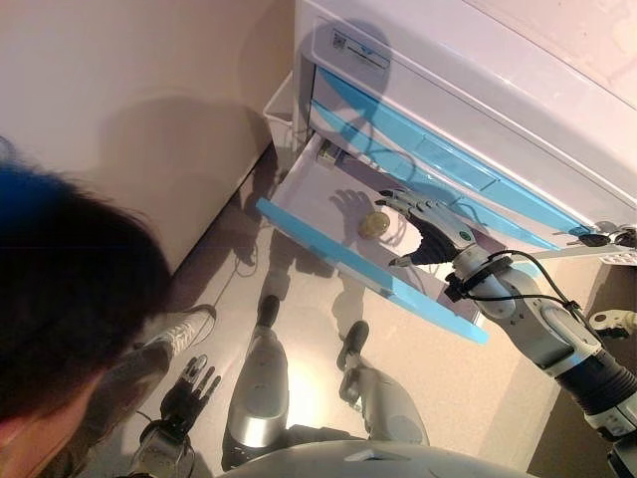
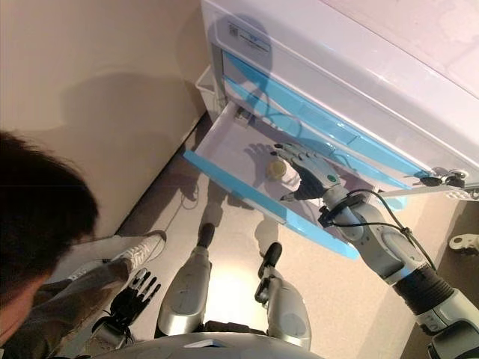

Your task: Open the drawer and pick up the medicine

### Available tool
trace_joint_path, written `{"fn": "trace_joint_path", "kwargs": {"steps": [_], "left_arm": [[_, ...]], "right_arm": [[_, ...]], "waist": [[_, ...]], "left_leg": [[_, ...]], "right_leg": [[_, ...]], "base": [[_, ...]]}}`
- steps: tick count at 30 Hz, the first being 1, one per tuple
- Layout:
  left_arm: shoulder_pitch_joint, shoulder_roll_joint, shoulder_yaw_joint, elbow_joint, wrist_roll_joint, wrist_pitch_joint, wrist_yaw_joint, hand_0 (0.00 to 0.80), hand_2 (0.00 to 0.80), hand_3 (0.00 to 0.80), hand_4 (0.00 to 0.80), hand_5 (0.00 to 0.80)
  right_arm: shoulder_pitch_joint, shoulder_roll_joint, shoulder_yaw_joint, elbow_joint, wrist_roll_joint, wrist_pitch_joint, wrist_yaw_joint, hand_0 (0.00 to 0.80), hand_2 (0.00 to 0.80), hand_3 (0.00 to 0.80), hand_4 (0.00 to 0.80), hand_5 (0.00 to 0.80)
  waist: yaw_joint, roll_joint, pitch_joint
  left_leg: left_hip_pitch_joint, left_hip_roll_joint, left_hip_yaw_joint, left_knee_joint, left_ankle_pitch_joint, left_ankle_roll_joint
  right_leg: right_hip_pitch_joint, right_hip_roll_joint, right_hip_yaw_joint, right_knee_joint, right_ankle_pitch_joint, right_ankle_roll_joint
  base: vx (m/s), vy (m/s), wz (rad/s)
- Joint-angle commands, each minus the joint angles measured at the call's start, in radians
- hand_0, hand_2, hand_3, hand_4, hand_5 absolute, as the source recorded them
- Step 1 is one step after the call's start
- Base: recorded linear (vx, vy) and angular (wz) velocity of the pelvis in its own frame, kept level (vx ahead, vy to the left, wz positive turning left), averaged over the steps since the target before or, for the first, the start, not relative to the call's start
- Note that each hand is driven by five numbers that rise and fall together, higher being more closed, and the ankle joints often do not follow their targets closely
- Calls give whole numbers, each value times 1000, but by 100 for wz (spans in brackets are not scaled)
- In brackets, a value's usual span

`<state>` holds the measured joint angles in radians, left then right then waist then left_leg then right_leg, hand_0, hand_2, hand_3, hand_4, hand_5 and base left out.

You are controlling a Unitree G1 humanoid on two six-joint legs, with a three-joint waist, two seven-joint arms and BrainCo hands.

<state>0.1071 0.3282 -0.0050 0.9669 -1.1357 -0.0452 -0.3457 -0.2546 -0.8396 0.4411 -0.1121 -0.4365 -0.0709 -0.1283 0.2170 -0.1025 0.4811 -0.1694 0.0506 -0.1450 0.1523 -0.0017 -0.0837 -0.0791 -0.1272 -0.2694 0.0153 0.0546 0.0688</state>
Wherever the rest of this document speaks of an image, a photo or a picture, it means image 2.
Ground clear bottle of yellow capsules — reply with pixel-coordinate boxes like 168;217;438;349
265;159;302;188

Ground person with dark hair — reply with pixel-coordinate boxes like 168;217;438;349
0;130;168;359

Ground white medical cart body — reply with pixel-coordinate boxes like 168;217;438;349
194;0;479;203

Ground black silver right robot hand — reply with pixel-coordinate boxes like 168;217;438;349
274;141;342;202

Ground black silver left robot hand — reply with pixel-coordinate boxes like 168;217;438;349
110;267;162;332

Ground silver left robot leg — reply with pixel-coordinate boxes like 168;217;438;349
156;222;216;340

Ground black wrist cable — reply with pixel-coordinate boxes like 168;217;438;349
317;188;439;270

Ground thin white floor cable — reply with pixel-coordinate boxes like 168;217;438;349
164;182;199;233

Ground white drawer with blue handle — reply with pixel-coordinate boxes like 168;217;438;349
182;100;361;262
220;48;431;180
222;74;412;191

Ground grey robot torso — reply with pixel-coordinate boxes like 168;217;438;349
149;331;311;359

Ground black keys in cart lock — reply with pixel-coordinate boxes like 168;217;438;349
418;168;469;188

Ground white open side bin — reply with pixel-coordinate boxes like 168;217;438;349
194;65;225;113

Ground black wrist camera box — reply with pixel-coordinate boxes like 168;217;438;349
317;207;340;227

